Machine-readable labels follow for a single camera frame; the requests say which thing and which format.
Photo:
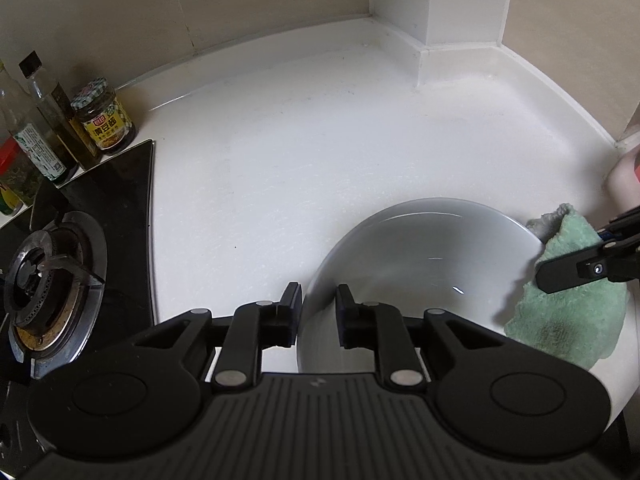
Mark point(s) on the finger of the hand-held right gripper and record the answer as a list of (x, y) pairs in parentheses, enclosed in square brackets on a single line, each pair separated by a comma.
[(570, 267), (625, 227)]

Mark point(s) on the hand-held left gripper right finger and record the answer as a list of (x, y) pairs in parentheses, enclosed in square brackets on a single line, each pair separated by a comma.
[(342, 317)]

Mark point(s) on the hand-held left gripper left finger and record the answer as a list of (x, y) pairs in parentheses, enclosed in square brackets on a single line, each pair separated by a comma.
[(295, 312)]

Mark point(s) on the green and grey cleaning cloth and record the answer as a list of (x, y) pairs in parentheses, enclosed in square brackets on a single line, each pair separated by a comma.
[(565, 310)]

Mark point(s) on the white ceramic bowl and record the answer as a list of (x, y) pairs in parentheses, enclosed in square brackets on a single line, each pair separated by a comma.
[(425, 270)]

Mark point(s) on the orange sponge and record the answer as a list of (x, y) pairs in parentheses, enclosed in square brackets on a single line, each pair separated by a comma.
[(622, 180)]

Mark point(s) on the black glass gas stove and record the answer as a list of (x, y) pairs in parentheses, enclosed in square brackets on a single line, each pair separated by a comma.
[(125, 220)]

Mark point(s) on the gas burner with pan support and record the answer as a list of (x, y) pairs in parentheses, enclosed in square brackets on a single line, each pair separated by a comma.
[(50, 280)]

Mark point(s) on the sauce jar with checked lid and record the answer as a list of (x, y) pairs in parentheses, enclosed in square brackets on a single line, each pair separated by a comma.
[(102, 120)]

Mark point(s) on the oil bottle with black cap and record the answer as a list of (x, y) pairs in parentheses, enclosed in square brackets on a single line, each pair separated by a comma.
[(65, 120)]

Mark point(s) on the green label jar, dark lid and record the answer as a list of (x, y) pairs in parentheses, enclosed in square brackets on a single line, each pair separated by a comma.
[(7, 200)]

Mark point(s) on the clear bottle with yellow cap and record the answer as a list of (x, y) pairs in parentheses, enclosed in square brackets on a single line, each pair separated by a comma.
[(35, 145)]

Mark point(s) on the spice jar with red lid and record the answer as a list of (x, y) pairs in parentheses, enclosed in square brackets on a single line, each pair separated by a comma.
[(17, 175)]

